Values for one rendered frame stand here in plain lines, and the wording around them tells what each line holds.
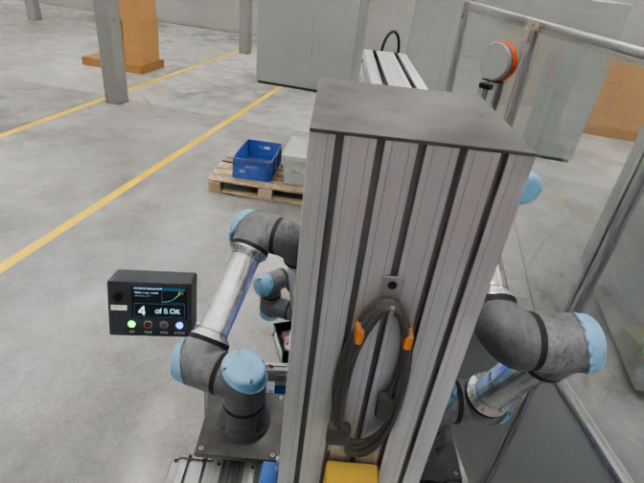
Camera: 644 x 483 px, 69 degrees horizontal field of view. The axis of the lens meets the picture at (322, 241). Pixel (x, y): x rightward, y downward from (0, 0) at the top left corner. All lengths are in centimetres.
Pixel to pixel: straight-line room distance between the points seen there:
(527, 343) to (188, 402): 219
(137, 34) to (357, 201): 922
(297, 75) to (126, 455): 756
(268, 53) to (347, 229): 877
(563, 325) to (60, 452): 239
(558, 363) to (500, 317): 13
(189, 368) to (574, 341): 90
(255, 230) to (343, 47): 763
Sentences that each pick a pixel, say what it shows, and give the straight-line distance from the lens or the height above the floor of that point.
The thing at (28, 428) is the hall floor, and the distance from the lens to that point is 296.
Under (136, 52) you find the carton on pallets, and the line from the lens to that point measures 973.
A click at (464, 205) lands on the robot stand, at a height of 196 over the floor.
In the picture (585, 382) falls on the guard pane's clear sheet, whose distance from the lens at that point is 182.
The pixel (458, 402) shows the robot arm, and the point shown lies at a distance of 133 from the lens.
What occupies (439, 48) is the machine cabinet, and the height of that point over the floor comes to 126.
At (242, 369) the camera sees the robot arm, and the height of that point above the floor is 127.
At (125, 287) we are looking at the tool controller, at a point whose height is 124.
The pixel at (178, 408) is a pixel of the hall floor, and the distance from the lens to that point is 283.
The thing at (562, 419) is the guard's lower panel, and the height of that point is 91.
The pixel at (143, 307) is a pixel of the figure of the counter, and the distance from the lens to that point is 162.
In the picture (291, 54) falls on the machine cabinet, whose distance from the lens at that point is 914.
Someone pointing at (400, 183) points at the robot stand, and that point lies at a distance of 54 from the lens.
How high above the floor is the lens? 219
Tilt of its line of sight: 31 degrees down
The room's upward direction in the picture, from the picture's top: 7 degrees clockwise
